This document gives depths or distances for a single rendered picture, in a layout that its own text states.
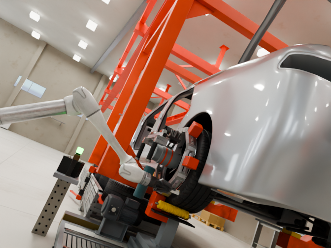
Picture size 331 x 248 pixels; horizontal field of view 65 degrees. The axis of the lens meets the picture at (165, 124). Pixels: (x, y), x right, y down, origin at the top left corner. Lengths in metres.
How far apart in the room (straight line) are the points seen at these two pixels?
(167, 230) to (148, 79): 1.35
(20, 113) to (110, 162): 0.93
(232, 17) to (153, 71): 1.16
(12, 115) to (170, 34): 1.67
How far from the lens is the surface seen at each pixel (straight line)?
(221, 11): 3.17
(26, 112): 1.77
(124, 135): 2.39
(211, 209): 5.01
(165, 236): 2.08
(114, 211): 2.22
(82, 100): 1.63
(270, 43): 3.41
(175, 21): 2.83
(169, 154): 1.97
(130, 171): 1.70
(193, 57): 5.70
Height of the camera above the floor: 0.65
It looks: 12 degrees up
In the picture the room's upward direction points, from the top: 23 degrees clockwise
